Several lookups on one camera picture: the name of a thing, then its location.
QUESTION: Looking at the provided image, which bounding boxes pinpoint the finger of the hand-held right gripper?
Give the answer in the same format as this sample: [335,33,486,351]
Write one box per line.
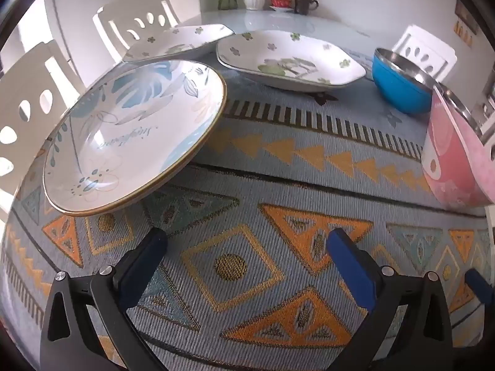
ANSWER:
[466,268,495,306]

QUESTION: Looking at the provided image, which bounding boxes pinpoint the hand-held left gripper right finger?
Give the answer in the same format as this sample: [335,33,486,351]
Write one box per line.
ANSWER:
[327,228,453,371]

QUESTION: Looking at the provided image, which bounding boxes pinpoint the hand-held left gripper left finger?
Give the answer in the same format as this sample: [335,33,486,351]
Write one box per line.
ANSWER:
[40,227,169,371]

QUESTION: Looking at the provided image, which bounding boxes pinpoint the round plate brown rim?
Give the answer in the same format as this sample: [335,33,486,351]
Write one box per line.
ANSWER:
[54,96,227,218]

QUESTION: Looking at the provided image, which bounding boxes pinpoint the pink bowl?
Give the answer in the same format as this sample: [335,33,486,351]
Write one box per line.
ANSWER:
[421,84,495,210]

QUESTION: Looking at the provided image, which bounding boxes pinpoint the round plate blue leaf print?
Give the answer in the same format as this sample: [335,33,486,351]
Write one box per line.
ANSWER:
[42,59,227,212]

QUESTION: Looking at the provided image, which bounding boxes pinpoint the blue bowl steel inside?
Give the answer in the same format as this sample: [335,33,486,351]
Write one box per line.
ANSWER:
[372,47,436,115]

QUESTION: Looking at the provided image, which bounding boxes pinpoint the square plate green flower print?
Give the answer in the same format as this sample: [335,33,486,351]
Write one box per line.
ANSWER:
[123,24,235,62]
[216,30,367,92]

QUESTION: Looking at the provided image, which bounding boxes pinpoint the patterned woven tablecloth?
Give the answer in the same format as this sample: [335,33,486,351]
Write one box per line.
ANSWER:
[0,52,495,371]

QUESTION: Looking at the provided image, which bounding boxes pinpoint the white dining chair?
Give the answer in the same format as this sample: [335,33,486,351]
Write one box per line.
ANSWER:
[0,42,86,202]
[92,0,180,53]
[391,24,458,83]

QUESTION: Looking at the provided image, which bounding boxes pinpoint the yellow hanging tassels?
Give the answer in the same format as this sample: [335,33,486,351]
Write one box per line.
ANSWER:
[453,19,475,48]

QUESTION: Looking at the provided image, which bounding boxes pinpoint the dark brown teapot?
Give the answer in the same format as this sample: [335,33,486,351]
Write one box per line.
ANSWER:
[294,0,319,15]

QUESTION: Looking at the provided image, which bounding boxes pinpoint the small framed wall picture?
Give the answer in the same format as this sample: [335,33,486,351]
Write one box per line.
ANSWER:
[454,0,479,35]

